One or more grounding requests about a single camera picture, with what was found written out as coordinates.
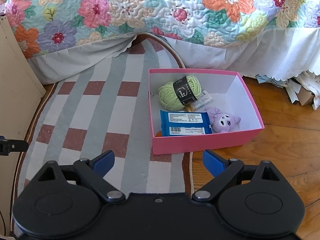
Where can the white tissue packet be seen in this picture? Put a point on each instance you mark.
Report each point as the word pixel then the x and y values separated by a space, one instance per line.
pixel 205 100

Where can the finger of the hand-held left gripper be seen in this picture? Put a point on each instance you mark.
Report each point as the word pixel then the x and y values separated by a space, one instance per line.
pixel 18 146

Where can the beige wooden cabinet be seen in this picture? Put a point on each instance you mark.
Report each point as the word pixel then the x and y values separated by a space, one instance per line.
pixel 15 85

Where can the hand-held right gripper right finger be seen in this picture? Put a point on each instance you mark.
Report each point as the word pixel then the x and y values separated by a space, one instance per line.
pixel 212 162

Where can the checked round rug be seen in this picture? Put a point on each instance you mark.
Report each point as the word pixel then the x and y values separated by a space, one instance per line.
pixel 100 110

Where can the blue snack packet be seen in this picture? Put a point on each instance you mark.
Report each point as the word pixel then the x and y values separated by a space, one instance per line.
pixel 185 123

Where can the beige foundation bottle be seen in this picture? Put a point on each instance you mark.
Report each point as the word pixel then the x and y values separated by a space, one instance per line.
pixel 191 108

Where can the green yarn ball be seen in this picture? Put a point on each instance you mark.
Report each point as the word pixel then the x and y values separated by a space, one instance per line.
pixel 167 95

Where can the pink cardboard box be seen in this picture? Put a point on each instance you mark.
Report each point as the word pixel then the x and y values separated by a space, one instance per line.
pixel 200 143

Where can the floral quilt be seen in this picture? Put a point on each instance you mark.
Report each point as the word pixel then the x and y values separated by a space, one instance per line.
pixel 150 10

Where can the purple plush toy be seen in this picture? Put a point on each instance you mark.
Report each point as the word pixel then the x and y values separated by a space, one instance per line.
pixel 223 121

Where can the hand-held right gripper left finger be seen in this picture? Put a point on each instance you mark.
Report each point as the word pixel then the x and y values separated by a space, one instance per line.
pixel 105 161

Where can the pile of papers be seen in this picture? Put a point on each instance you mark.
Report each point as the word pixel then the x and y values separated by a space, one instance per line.
pixel 295 90

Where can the orange makeup sponge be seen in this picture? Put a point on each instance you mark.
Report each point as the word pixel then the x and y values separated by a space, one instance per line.
pixel 158 134

